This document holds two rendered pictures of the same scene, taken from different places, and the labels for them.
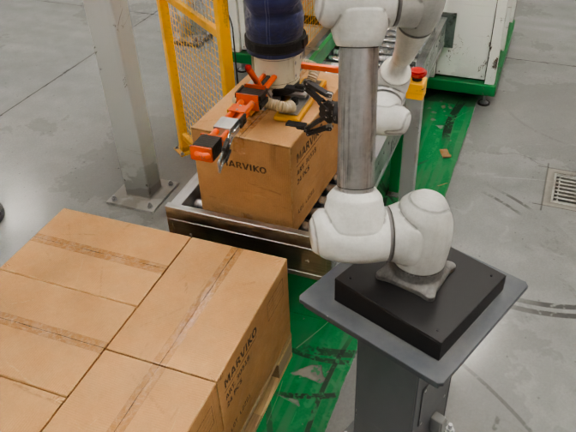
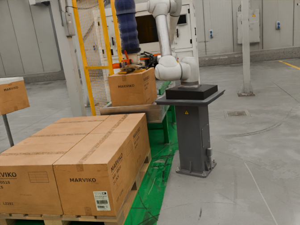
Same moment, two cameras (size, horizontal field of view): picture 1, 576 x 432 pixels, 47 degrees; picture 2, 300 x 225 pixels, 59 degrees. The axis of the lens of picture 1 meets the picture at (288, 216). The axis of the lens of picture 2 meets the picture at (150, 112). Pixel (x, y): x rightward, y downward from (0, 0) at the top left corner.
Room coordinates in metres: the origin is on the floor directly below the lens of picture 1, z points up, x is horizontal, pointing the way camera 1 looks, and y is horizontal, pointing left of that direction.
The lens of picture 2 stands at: (-0.89, 0.42, 1.27)
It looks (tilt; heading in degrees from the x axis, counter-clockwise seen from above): 15 degrees down; 350
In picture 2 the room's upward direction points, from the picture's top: 7 degrees counter-clockwise
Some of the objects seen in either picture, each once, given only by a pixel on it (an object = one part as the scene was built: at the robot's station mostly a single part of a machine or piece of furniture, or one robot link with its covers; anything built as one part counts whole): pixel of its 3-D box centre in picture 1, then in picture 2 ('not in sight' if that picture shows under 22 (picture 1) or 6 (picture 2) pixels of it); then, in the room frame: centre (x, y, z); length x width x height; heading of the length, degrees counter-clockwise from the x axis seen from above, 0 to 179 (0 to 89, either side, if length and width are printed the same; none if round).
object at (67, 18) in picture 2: not in sight; (68, 24); (3.02, 0.72, 1.62); 0.20 x 0.05 x 0.30; 157
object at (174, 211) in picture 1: (246, 226); (129, 108); (1.98, 0.16, 0.58); 0.70 x 0.03 x 0.06; 67
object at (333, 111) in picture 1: (333, 111); (153, 60); (1.95, -0.17, 1.08); 0.09 x 0.07 x 0.08; 68
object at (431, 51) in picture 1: (399, 116); (171, 92); (2.94, -0.59, 0.50); 2.31 x 0.05 x 0.19; 157
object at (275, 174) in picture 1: (276, 144); (134, 88); (2.31, 0.03, 0.75); 0.60 x 0.40 x 0.40; 155
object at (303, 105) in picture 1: (301, 95); (141, 68); (2.28, -0.07, 0.98); 0.34 x 0.10 x 0.05; 158
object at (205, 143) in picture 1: (207, 147); (117, 65); (1.76, 0.24, 1.08); 0.08 x 0.07 x 0.05; 158
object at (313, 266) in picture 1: (249, 248); (130, 117); (1.98, 0.16, 0.47); 0.70 x 0.03 x 0.15; 67
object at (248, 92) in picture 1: (251, 97); (127, 62); (2.08, 0.11, 1.08); 0.10 x 0.08 x 0.06; 68
